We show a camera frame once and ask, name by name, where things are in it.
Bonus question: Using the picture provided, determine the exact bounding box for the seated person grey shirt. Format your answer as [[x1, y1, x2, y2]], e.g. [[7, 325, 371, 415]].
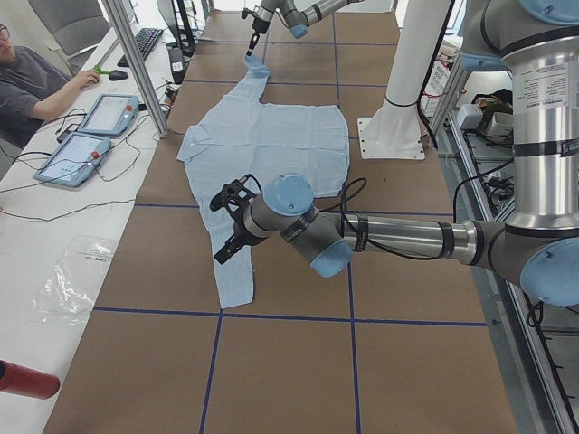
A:
[[1, 25, 100, 148]]

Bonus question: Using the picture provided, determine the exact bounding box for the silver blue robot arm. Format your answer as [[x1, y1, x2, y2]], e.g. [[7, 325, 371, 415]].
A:
[[242, 0, 356, 57], [210, 1, 578, 307]]

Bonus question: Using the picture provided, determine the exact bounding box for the blue teach pendant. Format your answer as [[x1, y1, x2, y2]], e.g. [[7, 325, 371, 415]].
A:
[[77, 94, 139, 137], [33, 132, 112, 188]]

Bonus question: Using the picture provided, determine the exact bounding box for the light blue button shirt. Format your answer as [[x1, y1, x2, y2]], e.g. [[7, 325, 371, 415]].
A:
[[177, 56, 353, 308]]

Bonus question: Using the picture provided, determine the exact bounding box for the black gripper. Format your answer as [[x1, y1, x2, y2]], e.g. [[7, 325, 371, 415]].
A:
[[246, 15, 267, 56], [214, 208, 254, 264]]

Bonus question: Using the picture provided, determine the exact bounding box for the black computer mouse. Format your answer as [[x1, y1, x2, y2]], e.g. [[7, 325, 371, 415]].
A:
[[108, 70, 128, 81]]

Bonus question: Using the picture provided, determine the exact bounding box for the aluminium side frame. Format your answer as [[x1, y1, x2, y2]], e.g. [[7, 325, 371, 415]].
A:
[[423, 61, 578, 433]]

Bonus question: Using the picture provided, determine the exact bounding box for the red water bottle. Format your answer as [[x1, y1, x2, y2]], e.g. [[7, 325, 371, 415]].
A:
[[0, 361, 61, 400]]

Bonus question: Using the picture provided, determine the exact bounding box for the clear plastic bag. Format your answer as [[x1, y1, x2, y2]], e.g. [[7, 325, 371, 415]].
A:
[[23, 235, 119, 331]]

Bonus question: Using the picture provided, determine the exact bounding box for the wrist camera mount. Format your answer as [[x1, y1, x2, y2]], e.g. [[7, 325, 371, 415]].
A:
[[209, 174, 262, 216], [242, 5, 261, 19]]

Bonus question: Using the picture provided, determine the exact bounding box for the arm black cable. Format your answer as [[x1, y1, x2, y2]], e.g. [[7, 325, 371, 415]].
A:
[[337, 176, 449, 261]]

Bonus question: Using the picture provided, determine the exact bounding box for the black cable on desk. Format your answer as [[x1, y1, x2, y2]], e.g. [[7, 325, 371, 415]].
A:
[[0, 108, 141, 223]]

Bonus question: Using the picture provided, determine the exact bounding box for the aluminium frame post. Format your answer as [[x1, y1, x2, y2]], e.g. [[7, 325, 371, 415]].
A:
[[103, 0, 168, 138]]

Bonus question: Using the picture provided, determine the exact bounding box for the black computer keyboard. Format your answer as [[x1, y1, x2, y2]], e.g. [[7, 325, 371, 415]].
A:
[[135, 28, 164, 61]]

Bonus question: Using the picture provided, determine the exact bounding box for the upper blue teach pendant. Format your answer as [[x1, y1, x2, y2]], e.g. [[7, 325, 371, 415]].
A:
[[77, 94, 139, 137]]

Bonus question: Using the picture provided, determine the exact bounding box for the grey office chair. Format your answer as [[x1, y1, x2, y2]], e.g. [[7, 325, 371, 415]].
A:
[[28, 0, 109, 75]]

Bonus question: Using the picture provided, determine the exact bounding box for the lower blue teach pendant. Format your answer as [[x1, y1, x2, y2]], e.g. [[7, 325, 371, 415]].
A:
[[33, 132, 112, 188]]

